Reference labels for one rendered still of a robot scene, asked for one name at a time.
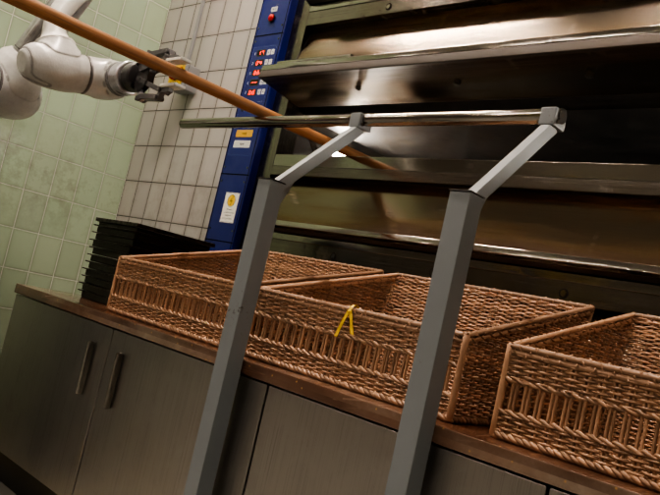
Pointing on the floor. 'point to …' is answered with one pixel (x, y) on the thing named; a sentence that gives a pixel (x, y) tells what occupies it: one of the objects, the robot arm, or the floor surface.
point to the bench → (141, 396)
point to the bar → (251, 263)
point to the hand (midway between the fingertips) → (176, 74)
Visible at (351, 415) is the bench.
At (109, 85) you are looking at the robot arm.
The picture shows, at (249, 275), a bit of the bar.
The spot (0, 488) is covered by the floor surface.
